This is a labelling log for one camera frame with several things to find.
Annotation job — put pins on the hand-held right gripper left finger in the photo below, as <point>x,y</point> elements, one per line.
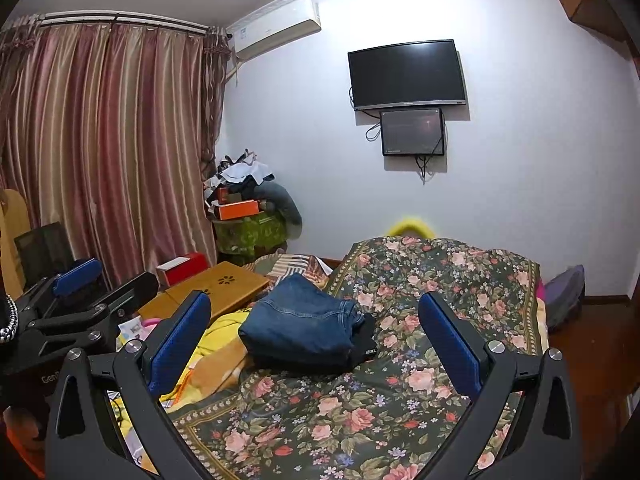
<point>180,340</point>

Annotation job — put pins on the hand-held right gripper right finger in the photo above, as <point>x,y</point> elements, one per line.
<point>450,340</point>

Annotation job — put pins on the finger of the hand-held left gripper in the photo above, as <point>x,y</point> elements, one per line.
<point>132,295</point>
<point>75,277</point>

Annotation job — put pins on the blue denim jeans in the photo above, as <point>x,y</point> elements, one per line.
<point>300,320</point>

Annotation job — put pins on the white printed packet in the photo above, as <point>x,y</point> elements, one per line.
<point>131,332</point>

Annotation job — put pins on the dark flat screen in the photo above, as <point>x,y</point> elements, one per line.
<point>42,255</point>

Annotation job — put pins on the colourful plush blanket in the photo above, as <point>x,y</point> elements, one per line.
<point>220,370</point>

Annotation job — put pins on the red and white box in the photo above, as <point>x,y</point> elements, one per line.
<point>182,270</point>

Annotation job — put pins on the wooden folding table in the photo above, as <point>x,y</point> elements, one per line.
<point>225,282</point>

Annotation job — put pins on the light wooden board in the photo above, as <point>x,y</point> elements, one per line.
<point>10,240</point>

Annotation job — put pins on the floral blanket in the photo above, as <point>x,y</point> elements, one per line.
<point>350,410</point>

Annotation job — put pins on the yellow round object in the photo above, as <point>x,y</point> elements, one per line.
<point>410,224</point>

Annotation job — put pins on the purple bag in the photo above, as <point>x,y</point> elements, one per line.
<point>565,295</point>

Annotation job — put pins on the green cloth covered table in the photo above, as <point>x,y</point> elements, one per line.
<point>250,237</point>

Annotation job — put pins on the orange box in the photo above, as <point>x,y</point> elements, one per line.
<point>240,210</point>

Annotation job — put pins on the striped patterned cloth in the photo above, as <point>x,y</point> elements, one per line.
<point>295,265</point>

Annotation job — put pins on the striped red curtain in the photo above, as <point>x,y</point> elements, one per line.
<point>100,135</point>

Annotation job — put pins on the pile of clutter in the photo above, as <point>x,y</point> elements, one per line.
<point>250,180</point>

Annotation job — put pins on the curtain rod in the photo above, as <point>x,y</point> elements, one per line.
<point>125,21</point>

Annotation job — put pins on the white air conditioner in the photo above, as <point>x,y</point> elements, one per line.
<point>275,30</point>

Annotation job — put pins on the small black wall monitor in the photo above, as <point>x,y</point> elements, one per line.
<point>412,132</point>

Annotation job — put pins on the black wall television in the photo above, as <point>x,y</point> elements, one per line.
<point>405,75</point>

